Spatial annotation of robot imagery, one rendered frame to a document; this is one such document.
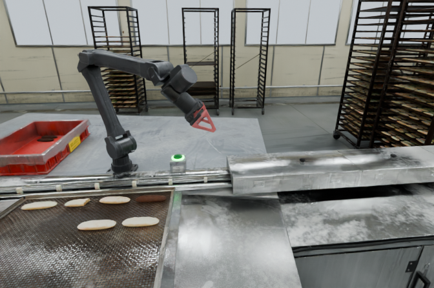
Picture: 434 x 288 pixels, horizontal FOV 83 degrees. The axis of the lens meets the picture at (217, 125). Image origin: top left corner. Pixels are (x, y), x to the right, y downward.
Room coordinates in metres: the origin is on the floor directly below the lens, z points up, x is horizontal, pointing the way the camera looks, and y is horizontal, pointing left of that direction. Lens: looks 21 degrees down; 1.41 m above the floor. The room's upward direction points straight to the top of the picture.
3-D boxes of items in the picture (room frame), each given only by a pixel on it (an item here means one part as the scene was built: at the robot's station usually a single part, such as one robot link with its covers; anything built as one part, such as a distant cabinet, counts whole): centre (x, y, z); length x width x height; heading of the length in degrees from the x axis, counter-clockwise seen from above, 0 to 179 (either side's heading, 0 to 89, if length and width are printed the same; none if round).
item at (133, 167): (0.98, 0.43, 0.86); 0.12 x 0.09 x 0.08; 86
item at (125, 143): (0.97, 0.41, 0.94); 0.09 x 0.05 x 0.10; 54
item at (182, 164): (0.96, 0.17, 0.84); 0.08 x 0.08 x 0.11; 6
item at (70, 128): (1.16, 0.92, 0.88); 0.49 x 0.34 x 0.10; 4
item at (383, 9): (2.91, -1.94, 0.89); 0.60 x 0.59 x 1.78; 0
